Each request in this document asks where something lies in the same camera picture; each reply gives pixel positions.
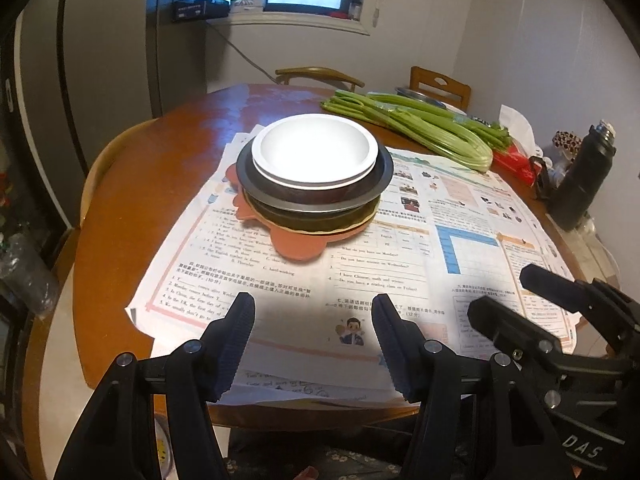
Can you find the orange lobed plate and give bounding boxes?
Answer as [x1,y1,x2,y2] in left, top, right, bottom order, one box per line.
[223,162,379,261]

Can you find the brown dotted bundle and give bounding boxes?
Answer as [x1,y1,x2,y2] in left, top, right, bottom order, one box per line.
[552,131,583,161]

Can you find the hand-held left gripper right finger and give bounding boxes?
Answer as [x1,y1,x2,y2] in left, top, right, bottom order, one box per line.
[371,294,573,480]

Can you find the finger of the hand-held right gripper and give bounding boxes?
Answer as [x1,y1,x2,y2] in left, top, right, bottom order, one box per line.
[519,264,608,316]
[467,296,563,376]

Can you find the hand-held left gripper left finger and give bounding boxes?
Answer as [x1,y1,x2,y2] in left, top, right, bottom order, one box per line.
[52,291,257,480]

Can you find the small steel bowl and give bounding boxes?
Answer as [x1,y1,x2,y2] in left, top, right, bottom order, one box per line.
[395,87,446,106]

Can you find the small red noodle bowl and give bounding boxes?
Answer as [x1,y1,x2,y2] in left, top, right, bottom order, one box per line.
[251,114,379,184]

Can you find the yellow shell-shaped plate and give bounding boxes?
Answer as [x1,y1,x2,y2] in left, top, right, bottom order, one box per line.
[245,195,382,237]

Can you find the person's dark floral clothing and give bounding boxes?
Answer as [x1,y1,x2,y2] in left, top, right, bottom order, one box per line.
[225,422,416,480]

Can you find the black thermos bottle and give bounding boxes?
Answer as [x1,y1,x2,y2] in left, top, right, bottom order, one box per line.
[552,120,618,232]

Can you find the clear plastic bag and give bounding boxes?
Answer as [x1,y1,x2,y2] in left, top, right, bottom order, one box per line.
[0,232,51,311]

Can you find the light wooden chair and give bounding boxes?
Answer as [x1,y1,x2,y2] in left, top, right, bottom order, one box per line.
[80,119,168,231]

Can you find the green celery bunch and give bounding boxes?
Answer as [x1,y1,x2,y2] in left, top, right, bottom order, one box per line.
[320,89,513,173]

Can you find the grey refrigerator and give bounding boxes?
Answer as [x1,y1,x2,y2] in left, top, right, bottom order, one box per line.
[15,0,213,231]

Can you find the black plastic clip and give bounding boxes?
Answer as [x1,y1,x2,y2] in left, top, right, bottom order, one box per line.
[529,156,552,201]

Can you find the large steel bowl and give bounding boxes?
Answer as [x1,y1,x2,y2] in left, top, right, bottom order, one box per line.
[235,132,394,211]

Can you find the black cable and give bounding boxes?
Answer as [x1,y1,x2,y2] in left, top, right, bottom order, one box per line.
[205,24,281,83]

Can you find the printed worksheet papers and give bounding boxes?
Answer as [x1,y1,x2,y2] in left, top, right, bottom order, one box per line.
[125,130,588,406]

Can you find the red tissue pack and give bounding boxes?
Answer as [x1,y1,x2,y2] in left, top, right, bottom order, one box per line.
[492,105,543,183]

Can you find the wooden chair back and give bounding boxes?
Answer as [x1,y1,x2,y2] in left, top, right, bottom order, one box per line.
[410,66,472,111]

